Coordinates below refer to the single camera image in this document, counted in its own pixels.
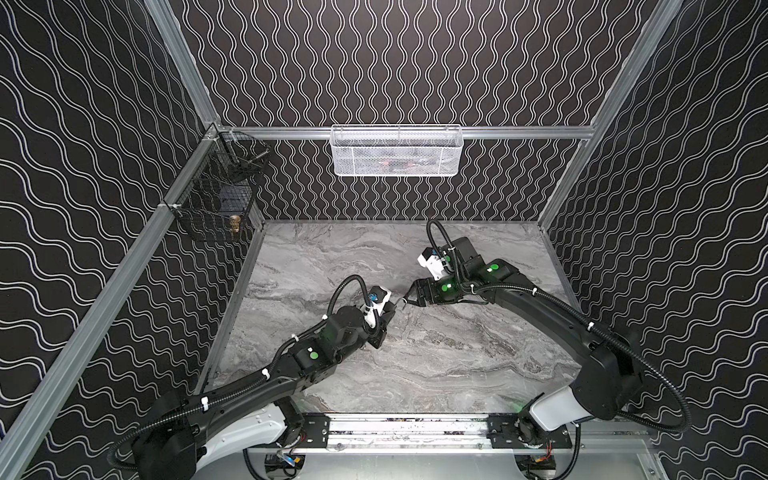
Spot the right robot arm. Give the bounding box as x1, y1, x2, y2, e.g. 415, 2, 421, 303
405, 237, 643, 443

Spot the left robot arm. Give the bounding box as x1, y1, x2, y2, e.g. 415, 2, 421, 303
110, 301, 396, 479

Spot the white mesh basket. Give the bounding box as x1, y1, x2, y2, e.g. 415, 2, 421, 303
329, 124, 464, 177

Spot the brass object in basket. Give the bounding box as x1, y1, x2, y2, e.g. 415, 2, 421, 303
229, 215, 242, 234

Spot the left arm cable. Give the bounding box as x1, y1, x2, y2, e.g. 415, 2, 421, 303
107, 274, 373, 472

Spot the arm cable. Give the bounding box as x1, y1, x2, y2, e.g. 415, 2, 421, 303
425, 219, 692, 434
107, 274, 373, 472

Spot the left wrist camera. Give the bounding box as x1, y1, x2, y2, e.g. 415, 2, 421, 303
364, 286, 396, 329

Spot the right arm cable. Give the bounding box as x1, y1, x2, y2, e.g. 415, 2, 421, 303
425, 219, 692, 434

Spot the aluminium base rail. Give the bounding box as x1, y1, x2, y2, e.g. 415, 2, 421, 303
245, 412, 574, 451

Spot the black wire basket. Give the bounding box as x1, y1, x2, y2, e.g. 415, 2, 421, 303
163, 123, 272, 246

